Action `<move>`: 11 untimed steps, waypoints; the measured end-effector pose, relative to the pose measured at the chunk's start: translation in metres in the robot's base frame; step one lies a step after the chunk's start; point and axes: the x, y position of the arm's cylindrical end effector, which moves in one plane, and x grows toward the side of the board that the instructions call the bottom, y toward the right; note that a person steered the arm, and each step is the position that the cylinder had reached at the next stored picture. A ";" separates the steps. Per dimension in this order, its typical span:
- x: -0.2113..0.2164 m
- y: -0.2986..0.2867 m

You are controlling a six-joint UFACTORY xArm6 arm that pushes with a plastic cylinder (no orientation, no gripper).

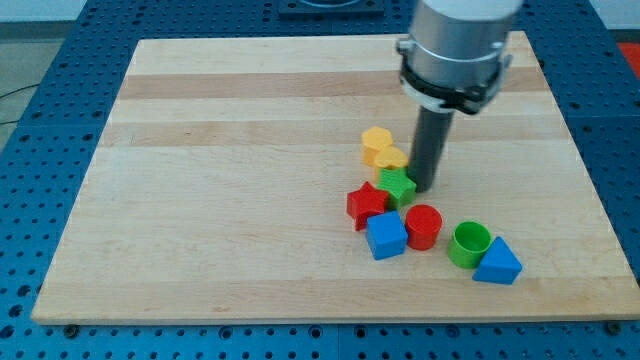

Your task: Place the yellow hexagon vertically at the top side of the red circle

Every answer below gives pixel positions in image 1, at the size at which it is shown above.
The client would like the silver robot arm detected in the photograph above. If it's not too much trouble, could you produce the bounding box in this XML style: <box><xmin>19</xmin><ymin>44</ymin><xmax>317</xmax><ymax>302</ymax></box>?
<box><xmin>396</xmin><ymin>0</ymin><xmax>522</xmax><ymax>115</ymax></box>

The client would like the yellow hexagon block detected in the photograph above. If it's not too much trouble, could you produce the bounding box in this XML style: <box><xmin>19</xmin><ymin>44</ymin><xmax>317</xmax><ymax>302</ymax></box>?
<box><xmin>361</xmin><ymin>126</ymin><xmax>393</xmax><ymax>166</ymax></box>

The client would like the red star block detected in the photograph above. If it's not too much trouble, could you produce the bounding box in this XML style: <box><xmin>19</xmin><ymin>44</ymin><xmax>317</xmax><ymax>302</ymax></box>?
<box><xmin>346</xmin><ymin>181</ymin><xmax>389</xmax><ymax>231</ymax></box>

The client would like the yellow heart block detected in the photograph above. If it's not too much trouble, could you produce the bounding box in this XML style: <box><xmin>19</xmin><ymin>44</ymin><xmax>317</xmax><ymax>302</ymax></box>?
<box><xmin>373</xmin><ymin>146</ymin><xmax>409</xmax><ymax>181</ymax></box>

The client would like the green star block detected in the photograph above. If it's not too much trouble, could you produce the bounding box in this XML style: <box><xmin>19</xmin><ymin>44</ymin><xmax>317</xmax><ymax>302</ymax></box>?
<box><xmin>377</xmin><ymin>168</ymin><xmax>417</xmax><ymax>210</ymax></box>

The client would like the blue cube block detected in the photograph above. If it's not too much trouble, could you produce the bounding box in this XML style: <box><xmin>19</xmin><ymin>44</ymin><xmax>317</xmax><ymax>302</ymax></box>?
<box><xmin>365</xmin><ymin>211</ymin><xmax>408</xmax><ymax>260</ymax></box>

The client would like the wooden board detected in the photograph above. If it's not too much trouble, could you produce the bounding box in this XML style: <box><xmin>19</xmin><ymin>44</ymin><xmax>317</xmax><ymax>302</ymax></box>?
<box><xmin>31</xmin><ymin>31</ymin><xmax>639</xmax><ymax>325</ymax></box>

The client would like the red cylinder block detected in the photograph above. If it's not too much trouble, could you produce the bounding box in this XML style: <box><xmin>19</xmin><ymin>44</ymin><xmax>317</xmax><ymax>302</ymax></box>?
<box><xmin>405</xmin><ymin>204</ymin><xmax>443</xmax><ymax>251</ymax></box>

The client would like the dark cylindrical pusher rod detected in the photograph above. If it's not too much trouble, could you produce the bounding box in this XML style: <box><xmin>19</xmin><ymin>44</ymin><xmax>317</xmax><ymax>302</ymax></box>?
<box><xmin>407</xmin><ymin>108</ymin><xmax>453</xmax><ymax>193</ymax></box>

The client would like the green cylinder block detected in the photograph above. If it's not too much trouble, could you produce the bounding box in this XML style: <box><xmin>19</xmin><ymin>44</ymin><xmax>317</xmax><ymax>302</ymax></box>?
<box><xmin>447</xmin><ymin>221</ymin><xmax>492</xmax><ymax>269</ymax></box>

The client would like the blue triangle block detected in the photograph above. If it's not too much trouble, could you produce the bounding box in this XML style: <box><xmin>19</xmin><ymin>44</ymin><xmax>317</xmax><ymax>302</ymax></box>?
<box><xmin>472</xmin><ymin>237</ymin><xmax>523</xmax><ymax>285</ymax></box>

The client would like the black cable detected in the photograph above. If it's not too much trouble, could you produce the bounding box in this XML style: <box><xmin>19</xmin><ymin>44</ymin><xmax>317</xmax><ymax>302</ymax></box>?
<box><xmin>0</xmin><ymin>83</ymin><xmax>40</xmax><ymax>126</ymax></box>

